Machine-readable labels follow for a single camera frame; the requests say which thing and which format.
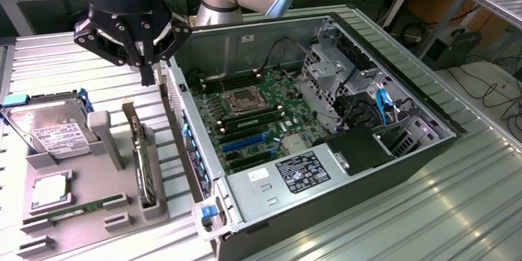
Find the grey power supply unit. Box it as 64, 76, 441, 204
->
226, 143, 351, 224

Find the black power wire bundle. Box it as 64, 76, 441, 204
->
333, 91, 383, 132

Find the installed RAM stick with label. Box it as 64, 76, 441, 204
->
223, 111, 282, 130

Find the blue disk wire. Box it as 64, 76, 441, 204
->
377, 88, 395, 127

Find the grey parts rack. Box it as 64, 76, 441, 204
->
14, 111, 172, 259

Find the blue case latch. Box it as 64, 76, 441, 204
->
199, 205, 218, 221

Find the graphics card with metal bracket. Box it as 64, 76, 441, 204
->
120, 97, 159, 207

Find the silver CPU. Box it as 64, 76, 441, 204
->
32, 177, 68, 205

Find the metal disk bay cage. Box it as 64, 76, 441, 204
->
301, 42, 369, 115

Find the hard disk with blue caddy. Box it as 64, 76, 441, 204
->
0, 88, 98, 160

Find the open black PC case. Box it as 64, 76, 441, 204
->
148, 12, 469, 261

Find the blue expansion slot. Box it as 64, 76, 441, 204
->
219, 134, 266, 153

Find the black equipment box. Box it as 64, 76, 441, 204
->
423, 27, 485, 71

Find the CPU socket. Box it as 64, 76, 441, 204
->
222, 88, 266, 115

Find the black looped wire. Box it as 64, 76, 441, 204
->
261, 37, 307, 71

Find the green motherboard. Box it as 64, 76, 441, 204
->
191, 70, 331, 175

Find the green RAM stick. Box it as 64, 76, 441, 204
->
22, 193, 123, 224

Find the silver chipset heatsink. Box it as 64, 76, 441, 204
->
281, 134, 314, 155

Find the black plastic shroud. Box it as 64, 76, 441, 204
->
325, 131, 398, 178

